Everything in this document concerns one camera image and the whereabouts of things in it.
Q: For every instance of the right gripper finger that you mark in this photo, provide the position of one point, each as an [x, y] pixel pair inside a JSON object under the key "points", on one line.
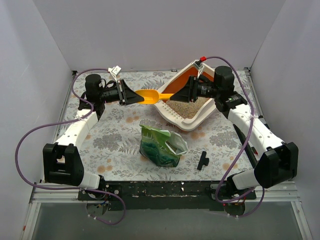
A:
{"points": [[187, 90], [182, 96]]}

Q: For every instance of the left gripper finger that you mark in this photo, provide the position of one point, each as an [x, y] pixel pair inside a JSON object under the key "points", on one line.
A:
{"points": [[132, 98], [127, 91]]}

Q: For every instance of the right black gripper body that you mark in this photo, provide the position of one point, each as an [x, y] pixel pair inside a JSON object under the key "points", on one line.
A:
{"points": [[193, 89]]}

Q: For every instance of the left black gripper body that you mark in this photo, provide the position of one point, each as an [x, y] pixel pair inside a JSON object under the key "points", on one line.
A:
{"points": [[122, 91]]}

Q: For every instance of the yellow plastic scoop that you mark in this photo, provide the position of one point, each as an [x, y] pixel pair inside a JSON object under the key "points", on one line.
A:
{"points": [[152, 96]]}

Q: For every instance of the green litter bag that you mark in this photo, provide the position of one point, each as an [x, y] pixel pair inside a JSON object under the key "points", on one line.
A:
{"points": [[162, 147]]}

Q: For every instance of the black bag clip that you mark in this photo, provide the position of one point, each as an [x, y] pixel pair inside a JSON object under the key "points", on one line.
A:
{"points": [[203, 161]]}

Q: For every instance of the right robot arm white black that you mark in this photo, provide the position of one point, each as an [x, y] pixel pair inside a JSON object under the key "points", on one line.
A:
{"points": [[278, 160]]}

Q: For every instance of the white orange litter box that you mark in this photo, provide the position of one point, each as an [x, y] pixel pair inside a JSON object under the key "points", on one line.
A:
{"points": [[174, 85]]}

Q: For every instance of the cat litter granules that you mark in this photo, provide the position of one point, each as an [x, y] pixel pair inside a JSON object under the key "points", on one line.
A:
{"points": [[187, 110]]}

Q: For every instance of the floral table mat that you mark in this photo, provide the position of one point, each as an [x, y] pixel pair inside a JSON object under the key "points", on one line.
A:
{"points": [[111, 148]]}

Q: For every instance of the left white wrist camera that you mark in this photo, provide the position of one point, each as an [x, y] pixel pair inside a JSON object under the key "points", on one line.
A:
{"points": [[114, 72]]}

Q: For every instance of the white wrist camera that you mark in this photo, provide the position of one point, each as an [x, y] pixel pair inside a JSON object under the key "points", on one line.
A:
{"points": [[114, 72], [198, 64]]}

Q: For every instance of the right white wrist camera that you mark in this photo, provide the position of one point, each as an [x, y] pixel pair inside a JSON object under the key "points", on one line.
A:
{"points": [[198, 64]]}

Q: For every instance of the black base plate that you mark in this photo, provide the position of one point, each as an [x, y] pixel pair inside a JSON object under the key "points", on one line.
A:
{"points": [[162, 195]]}

